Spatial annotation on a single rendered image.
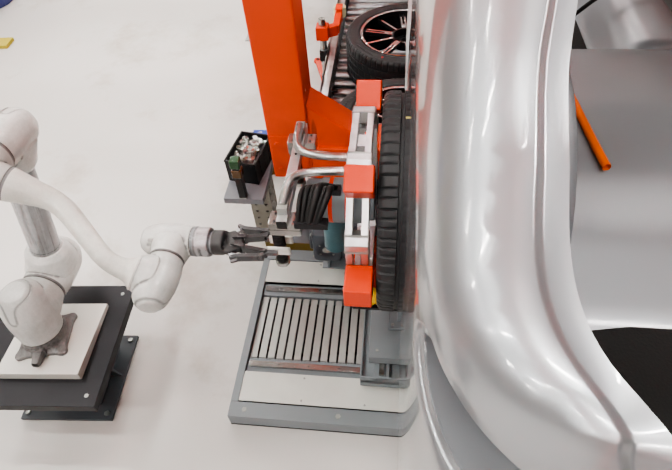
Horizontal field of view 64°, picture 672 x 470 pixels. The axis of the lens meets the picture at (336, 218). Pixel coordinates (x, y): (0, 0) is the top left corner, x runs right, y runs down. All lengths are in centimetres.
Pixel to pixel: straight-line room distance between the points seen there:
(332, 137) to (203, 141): 141
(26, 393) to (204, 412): 63
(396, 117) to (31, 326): 142
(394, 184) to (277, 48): 74
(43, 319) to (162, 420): 60
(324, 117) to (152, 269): 86
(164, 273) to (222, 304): 100
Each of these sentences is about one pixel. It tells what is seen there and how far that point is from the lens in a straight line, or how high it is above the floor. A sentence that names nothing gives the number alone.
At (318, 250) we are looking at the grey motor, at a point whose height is 31.
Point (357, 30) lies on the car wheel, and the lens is 317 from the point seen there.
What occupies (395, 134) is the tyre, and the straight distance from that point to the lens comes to 138.
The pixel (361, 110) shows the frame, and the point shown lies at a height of 112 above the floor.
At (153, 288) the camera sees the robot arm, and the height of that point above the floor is 88.
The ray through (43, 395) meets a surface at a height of 30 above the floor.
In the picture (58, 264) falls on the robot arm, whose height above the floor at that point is 56.
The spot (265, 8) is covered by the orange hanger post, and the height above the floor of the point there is 125.
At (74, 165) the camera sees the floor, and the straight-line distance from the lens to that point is 350.
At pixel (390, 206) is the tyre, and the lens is 132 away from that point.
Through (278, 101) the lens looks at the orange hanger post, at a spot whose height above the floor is 90.
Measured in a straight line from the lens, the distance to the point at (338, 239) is 193.
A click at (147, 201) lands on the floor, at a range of 308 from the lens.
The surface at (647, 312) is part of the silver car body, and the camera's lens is 149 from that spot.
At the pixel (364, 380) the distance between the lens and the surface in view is 211.
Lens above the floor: 205
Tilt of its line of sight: 48 degrees down
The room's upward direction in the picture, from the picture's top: 5 degrees counter-clockwise
